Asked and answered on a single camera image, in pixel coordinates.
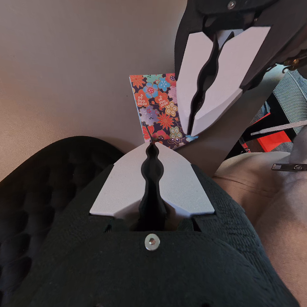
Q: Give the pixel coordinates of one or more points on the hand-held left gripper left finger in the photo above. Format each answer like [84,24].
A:
[120,187]

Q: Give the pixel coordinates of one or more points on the orange red object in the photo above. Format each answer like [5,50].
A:
[274,141]

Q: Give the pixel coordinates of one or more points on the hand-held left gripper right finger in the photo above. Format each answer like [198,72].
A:
[184,187]

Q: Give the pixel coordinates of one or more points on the person's light jacket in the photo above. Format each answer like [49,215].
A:
[268,216]

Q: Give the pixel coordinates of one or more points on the black mesh chair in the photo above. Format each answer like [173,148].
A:
[292,100]

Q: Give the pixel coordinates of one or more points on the black textured armrest pad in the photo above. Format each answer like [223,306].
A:
[43,192]

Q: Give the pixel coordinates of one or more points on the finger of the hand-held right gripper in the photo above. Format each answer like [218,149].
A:
[235,67]
[189,67]

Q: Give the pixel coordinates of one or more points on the dark flower origami paper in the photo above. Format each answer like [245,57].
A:
[156,103]

